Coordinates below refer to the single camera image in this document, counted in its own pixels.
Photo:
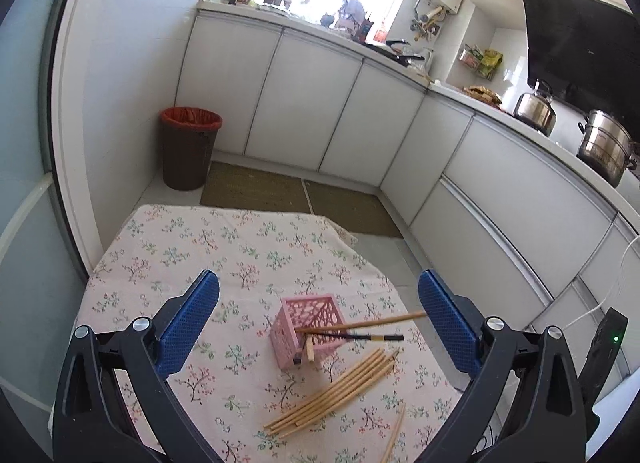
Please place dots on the yellow green snack bag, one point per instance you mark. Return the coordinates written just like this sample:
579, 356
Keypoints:
489, 64

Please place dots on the black-tipped chopstick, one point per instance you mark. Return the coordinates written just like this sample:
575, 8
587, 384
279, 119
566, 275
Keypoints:
357, 336

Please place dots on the pink perforated utensil basket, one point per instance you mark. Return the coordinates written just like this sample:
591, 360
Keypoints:
294, 334

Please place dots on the floral tablecloth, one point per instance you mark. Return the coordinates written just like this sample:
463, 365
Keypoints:
231, 402

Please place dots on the steel steamer pot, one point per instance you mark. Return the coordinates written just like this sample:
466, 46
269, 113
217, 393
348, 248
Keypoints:
606, 147

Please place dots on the knife block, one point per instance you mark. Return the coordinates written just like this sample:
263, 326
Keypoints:
361, 32

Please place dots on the brown trash bin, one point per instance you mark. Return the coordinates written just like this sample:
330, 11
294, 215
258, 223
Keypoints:
187, 138

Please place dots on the black frying pan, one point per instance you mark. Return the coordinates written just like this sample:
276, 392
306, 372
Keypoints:
390, 49

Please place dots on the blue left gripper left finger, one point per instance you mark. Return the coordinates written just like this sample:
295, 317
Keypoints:
180, 321

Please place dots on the steel kettle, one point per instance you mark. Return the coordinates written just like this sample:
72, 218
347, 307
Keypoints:
535, 110

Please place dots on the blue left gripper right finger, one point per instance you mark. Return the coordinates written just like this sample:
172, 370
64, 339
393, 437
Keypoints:
457, 322

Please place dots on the olive floor mat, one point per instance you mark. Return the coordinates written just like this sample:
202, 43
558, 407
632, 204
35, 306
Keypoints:
237, 187
352, 210

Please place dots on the black range hood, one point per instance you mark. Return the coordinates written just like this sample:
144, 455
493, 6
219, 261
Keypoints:
587, 51

